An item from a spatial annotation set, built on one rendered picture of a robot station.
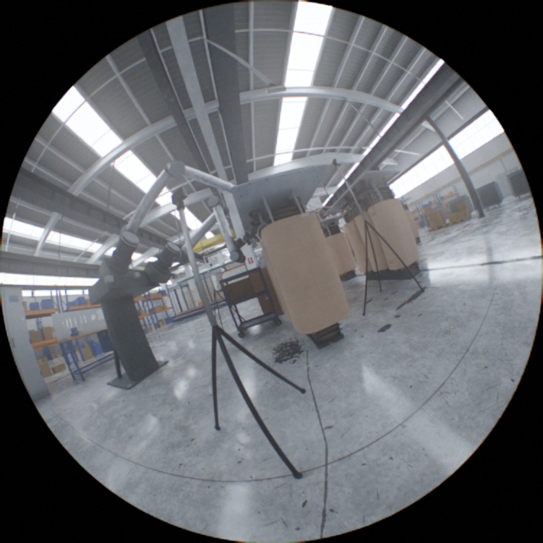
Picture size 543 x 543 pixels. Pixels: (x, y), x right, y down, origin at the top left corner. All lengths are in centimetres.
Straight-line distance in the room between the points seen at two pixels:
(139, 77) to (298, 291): 990
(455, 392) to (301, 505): 70
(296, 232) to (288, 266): 26
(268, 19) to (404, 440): 1070
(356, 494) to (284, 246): 137
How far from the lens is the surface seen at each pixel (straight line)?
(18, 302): 440
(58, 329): 485
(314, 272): 121
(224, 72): 428
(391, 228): 246
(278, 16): 1029
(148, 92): 1000
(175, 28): 765
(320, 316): 125
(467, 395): 91
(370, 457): 75
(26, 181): 695
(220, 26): 409
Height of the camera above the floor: 70
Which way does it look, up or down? 2 degrees up
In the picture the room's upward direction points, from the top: 20 degrees counter-clockwise
